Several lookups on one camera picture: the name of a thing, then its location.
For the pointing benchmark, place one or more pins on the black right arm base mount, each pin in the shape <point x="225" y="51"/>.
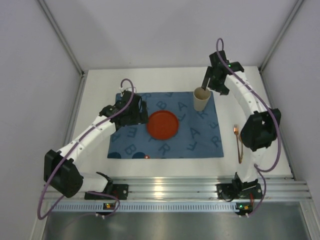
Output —
<point x="238" y="189"/>

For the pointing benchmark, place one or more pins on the perforated white cable duct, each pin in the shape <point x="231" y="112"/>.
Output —
<point x="143" y="207"/>

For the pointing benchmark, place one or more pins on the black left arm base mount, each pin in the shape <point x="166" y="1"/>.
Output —
<point x="120" y="191"/>

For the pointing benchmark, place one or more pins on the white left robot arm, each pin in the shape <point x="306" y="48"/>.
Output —
<point x="62" y="167"/>

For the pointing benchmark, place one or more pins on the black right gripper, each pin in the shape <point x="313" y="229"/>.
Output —
<point x="210" y="75"/>

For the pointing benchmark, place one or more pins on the red round plastic plate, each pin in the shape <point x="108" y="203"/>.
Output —
<point x="162" y="125"/>

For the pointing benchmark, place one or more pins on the right aluminium corner post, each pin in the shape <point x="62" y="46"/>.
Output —
<point x="294" y="11"/>

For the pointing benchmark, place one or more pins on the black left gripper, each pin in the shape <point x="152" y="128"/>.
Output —
<point x="141" y="110"/>

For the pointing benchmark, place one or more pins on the aluminium front rail frame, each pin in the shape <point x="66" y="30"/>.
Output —
<point x="205" y="189"/>

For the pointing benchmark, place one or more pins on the aluminium corner post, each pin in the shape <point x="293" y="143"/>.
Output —
<point x="294" y="11"/>
<point x="60" y="35"/>

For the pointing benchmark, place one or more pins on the blue letter-print cloth napkin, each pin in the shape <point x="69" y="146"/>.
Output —
<point x="198" y="135"/>

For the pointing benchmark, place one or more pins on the left aluminium corner post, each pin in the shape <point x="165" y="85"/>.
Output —
<point x="60" y="35"/>

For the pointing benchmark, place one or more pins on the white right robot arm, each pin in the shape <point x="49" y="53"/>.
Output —
<point x="259" y="130"/>

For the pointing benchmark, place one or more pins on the beige paper cup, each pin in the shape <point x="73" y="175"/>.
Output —
<point x="200" y="98"/>

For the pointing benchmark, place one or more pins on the copper-coloured fork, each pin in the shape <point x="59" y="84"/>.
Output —
<point x="239" y="143"/>

